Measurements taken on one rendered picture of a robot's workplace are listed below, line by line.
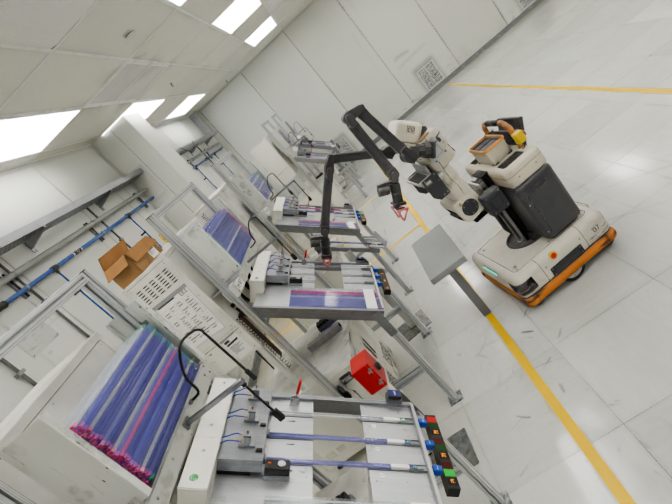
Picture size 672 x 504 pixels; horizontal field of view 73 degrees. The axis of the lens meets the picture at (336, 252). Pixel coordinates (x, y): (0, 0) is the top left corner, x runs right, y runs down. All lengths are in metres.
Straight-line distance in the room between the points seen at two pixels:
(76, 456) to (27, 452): 0.11
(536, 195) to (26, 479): 2.54
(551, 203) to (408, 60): 7.89
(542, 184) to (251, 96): 8.23
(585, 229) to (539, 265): 0.33
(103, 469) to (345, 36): 9.65
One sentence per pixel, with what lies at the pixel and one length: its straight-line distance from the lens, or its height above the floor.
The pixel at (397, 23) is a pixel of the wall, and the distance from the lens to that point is 10.48.
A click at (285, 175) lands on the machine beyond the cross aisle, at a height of 1.10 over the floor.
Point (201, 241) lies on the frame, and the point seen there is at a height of 1.63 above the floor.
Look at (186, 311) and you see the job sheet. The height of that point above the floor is 1.42.
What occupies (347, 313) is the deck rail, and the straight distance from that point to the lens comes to 2.50.
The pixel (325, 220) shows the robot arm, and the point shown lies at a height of 1.18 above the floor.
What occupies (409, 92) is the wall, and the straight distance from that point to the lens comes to 10.48.
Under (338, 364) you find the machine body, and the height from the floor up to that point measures 0.62.
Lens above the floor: 1.84
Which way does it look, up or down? 17 degrees down
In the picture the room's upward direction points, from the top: 43 degrees counter-clockwise
